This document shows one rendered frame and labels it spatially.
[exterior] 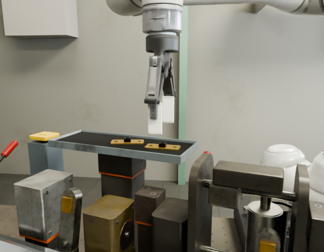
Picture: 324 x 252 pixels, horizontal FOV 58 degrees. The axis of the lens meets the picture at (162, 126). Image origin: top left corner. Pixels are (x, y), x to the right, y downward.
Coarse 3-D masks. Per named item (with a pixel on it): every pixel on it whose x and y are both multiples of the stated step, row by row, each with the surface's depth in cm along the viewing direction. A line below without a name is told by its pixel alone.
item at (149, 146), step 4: (148, 144) 72; (152, 144) 72; (156, 144) 72; (160, 144) 70; (164, 144) 70; (168, 144) 72; (148, 148) 70; (152, 148) 69; (156, 148) 69; (160, 148) 69; (164, 148) 69; (168, 148) 69; (172, 148) 69; (176, 148) 69
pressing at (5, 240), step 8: (0, 240) 60; (8, 240) 60; (16, 240) 60; (0, 248) 58; (8, 248) 58; (16, 248) 58; (24, 248) 58; (32, 248) 57; (40, 248) 57; (48, 248) 57
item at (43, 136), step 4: (40, 132) 87; (44, 132) 87; (48, 132) 87; (52, 132) 87; (32, 136) 83; (36, 136) 82; (40, 136) 82; (44, 136) 82; (48, 136) 82; (52, 136) 84; (56, 136) 85; (40, 140) 84; (44, 140) 81
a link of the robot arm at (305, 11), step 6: (306, 0) 86; (312, 0) 86; (318, 0) 85; (300, 6) 87; (306, 6) 88; (312, 6) 87; (318, 6) 86; (288, 12) 91; (294, 12) 90; (300, 12) 90; (306, 12) 89; (312, 12) 89; (318, 12) 88
